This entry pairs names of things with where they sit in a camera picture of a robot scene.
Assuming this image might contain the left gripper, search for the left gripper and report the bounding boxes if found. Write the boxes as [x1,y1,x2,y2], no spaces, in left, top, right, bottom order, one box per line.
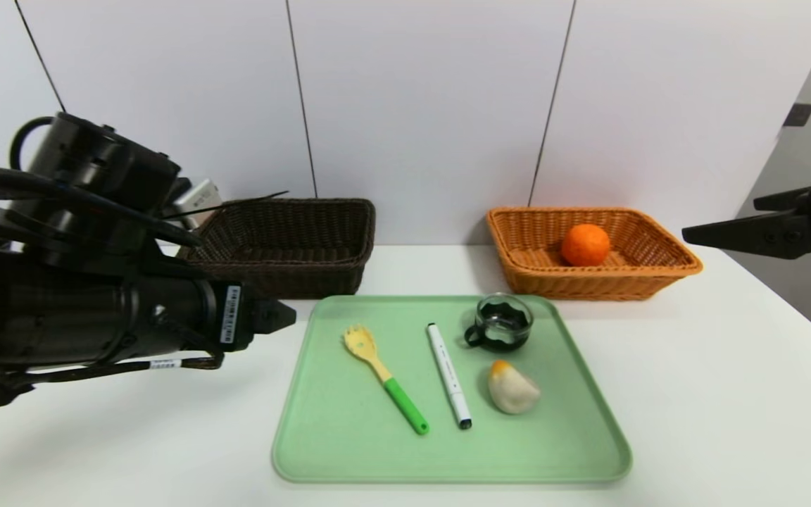
[151,275,297,357]

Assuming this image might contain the orange wicker basket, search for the orange wicker basket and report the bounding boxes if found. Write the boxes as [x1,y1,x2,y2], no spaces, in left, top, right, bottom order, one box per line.
[485,206,703,302]

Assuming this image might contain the glass cup black holder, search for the glass cup black holder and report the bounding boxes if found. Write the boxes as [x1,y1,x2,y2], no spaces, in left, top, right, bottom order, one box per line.
[463,293,534,353]

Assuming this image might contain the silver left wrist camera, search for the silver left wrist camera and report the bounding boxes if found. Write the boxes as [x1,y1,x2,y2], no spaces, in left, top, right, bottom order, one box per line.
[173,178,223,230]

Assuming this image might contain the thin labelled left gripper cable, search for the thin labelled left gripper cable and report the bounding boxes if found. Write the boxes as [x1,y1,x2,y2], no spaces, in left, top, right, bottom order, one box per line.
[0,354,225,408]

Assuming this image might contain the white marker pen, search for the white marker pen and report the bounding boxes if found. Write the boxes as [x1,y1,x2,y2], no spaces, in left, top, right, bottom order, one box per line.
[426,323,473,430]

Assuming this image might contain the black zip tie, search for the black zip tie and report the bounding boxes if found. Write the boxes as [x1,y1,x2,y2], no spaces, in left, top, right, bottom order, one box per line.
[166,190,290,219]

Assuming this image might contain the dark brown wicker basket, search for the dark brown wicker basket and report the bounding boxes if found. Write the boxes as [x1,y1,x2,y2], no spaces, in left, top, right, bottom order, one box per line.
[179,198,377,300]

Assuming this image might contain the white orange peach bun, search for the white orange peach bun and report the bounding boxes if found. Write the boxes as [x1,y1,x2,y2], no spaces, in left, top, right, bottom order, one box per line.
[486,360,541,415]

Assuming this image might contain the yellow spork green handle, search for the yellow spork green handle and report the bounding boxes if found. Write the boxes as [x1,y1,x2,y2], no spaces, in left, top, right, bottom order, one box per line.
[343,324,429,436]

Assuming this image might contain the orange fruit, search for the orange fruit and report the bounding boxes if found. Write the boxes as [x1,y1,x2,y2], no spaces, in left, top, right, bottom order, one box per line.
[561,223,611,268]

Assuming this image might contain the green plastic tray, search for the green plastic tray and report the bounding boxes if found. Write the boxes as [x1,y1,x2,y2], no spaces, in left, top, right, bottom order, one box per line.
[272,294,633,484]

